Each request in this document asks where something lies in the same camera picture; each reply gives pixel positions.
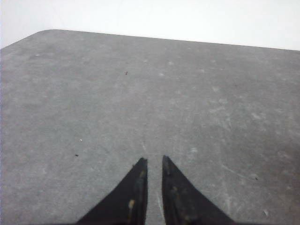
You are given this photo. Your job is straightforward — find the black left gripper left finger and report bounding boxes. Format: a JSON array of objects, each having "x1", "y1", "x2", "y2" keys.
[{"x1": 76, "y1": 158, "x2": 148, "y2": 225}]

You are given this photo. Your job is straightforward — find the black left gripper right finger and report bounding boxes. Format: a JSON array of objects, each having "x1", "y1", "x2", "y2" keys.
[{"x1": 162, "y1": 156, "x2": 234, "y2": 225}]

